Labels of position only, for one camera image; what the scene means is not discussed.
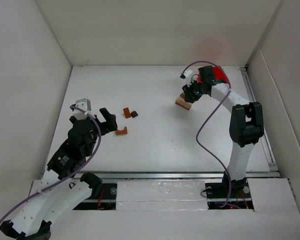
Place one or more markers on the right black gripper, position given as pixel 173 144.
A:
pixel 190 92

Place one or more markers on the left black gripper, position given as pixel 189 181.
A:
pixel 105 124

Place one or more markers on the tan cube wood block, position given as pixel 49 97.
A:
pixel 182 95

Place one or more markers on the reddish long wood block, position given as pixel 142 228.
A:
pixel 185 105

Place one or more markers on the light long wood block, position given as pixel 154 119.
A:
pixel 179 101

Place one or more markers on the orange arch wood block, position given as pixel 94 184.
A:
pixel 121 132

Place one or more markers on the red plastic bin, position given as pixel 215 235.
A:
pixel 219 74

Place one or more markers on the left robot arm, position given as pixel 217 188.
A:
pixel 44 208

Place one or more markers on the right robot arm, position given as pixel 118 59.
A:
pixel 246 125

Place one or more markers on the small red-brown wood block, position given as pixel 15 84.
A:
pixel 127 113

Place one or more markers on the dark brown wood block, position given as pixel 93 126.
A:
pixel 134 114

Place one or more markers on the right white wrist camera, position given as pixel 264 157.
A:
pixel 187 75

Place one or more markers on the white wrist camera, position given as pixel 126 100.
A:
pixel 81 106
pixel 187 75

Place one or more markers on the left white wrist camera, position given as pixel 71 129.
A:
pixel 81 106

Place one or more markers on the aluminium front rail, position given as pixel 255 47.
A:
pixel 174 175

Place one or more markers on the aluminium side rail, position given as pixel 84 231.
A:
pixel 262 150

